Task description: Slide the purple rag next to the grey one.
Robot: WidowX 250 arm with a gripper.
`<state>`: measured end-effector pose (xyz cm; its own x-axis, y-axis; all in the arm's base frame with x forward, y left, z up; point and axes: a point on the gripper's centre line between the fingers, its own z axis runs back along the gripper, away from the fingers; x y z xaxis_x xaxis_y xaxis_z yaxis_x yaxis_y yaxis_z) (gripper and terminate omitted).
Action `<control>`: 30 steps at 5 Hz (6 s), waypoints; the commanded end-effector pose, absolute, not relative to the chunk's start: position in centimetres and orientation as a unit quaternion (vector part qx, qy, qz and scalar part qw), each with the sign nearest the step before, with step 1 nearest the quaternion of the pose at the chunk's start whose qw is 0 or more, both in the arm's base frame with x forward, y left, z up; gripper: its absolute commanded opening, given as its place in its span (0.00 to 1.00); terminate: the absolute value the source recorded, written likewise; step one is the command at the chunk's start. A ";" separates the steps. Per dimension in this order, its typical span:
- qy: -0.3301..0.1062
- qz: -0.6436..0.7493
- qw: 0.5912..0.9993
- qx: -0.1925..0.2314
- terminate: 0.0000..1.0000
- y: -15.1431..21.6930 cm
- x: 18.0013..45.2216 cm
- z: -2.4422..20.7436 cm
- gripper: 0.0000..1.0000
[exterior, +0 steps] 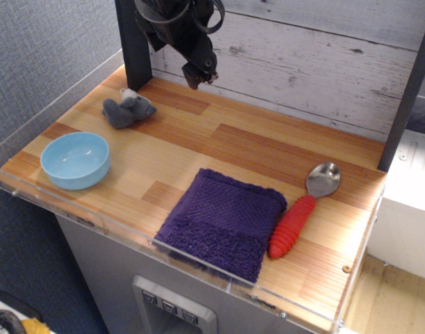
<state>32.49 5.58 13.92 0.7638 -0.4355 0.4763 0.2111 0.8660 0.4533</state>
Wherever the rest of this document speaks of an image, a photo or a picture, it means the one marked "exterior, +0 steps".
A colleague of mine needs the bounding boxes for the gray plush elephant toy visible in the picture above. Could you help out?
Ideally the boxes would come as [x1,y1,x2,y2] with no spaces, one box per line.
[102,88,157,129]

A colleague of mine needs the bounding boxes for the dark gray left post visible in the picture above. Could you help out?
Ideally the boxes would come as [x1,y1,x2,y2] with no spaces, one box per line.
[115,0,152,90]

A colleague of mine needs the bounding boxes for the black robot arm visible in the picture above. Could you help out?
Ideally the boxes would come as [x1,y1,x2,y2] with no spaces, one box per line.
[135,0,225,90]

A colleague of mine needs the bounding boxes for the light blue bowl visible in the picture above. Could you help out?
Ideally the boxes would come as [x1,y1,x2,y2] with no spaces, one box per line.
[40,132,111,191]

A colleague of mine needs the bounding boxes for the dark gray post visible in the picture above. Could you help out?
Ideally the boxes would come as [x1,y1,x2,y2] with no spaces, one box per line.
[115,0,152,90]
[377,33,425,172]

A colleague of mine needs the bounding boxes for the black braided hose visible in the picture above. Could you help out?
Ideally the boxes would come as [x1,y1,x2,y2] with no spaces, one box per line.
[0,309,25,334]

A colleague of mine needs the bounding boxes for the gray toy fridge cabinet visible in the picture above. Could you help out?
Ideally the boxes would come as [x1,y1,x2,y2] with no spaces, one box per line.
[57,216,308,333]

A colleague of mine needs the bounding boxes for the red handled metal spoon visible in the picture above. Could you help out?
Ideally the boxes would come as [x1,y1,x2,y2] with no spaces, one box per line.
[268,162,341,259]

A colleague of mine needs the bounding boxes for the silver dispenser button panel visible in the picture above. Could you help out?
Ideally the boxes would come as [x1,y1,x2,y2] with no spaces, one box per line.
[132,275,218,333]

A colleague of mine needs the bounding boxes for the purple towel napkin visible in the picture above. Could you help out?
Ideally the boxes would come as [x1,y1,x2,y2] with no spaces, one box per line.
[155,168,287,283]

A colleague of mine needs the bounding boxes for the dark gray right post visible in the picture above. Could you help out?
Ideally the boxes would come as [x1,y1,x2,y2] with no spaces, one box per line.
[377,33,425,172]

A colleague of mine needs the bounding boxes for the white toy sink counter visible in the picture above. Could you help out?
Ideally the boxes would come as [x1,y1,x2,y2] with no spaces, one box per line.
[367,93,425,276]

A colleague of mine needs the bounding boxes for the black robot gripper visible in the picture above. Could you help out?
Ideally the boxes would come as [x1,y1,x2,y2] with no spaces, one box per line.
[135,1,218,90]

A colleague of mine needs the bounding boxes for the yellow object at corner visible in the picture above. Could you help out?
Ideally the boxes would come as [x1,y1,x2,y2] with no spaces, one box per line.
[21,318,50,334]

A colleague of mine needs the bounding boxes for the clear acrylic table guard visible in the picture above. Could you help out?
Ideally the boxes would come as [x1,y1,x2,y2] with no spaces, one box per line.
[0,51,385,333]

